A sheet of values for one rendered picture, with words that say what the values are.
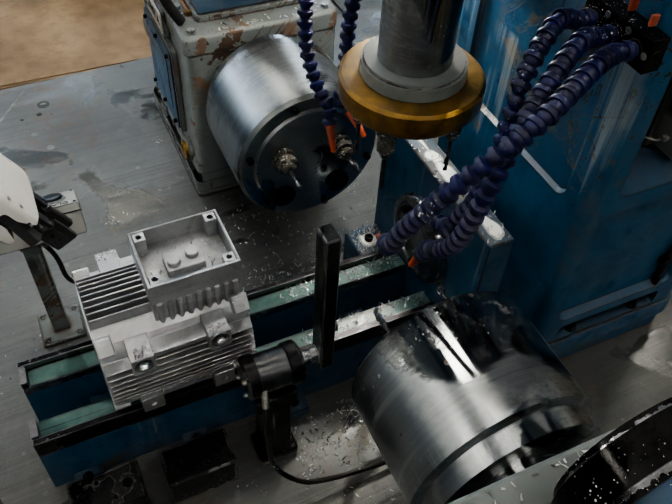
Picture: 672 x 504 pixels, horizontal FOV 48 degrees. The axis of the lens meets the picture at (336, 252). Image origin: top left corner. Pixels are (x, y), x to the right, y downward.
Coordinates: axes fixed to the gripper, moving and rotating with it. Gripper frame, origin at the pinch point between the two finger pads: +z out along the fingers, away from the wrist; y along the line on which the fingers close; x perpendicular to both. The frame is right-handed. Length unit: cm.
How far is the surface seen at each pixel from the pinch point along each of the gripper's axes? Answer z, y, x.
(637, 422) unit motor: 4, 56, 41
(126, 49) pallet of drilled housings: 109, -195, -16
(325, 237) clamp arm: 7.5, 20.3, 27.3
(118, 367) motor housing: 12.0, 14.1, -4.3
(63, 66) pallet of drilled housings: 97, -192, -37
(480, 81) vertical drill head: 12, 11, 53
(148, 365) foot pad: 13.4, 15.7, -1.1
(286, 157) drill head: 26.7, -12.4, 26.0
